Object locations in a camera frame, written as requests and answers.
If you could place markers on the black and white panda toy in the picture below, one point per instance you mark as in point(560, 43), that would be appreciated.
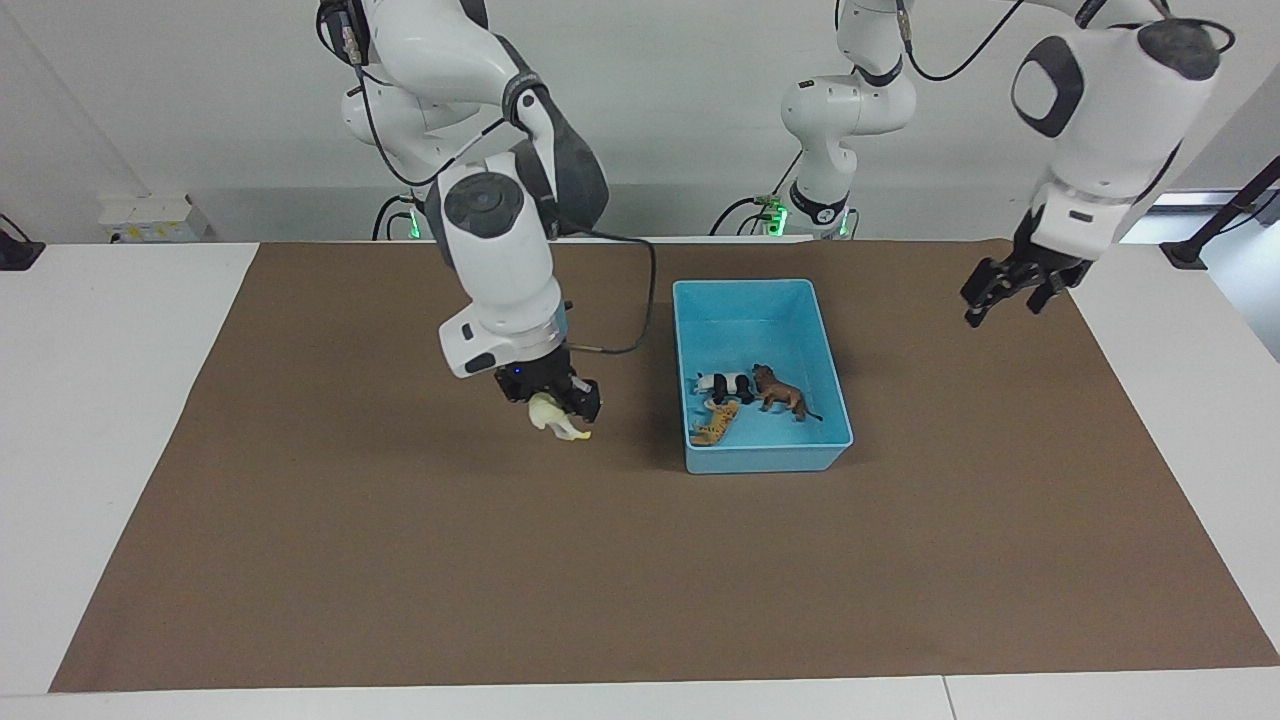
point(728, 384)

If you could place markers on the brown lion toy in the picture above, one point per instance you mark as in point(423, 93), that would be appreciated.
point(780, 390)

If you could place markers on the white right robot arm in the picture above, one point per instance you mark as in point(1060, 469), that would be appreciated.
point(500, 270)

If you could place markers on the blue plastic storage box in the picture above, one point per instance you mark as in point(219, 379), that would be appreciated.
point(760, 320)

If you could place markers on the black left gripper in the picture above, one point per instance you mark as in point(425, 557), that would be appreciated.
point(1045, 265)

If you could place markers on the brown table mat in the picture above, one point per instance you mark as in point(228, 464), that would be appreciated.
point(640, 580)

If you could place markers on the black table clamp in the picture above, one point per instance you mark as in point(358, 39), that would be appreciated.
point(18, 250)

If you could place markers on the orange tiger toy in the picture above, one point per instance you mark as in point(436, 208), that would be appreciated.
point(716, 425)

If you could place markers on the black clamp stand with pole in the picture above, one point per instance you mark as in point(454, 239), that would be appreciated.
point(1215, 220)

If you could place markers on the white socket box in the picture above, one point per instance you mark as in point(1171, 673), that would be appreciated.
point(150, 220)

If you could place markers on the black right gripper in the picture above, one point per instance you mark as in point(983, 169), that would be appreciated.
point(540, 375)

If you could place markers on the cream white horse toy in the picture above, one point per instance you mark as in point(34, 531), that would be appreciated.
point(548, 412)

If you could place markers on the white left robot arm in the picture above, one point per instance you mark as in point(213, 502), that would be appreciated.
point(1110, 110)

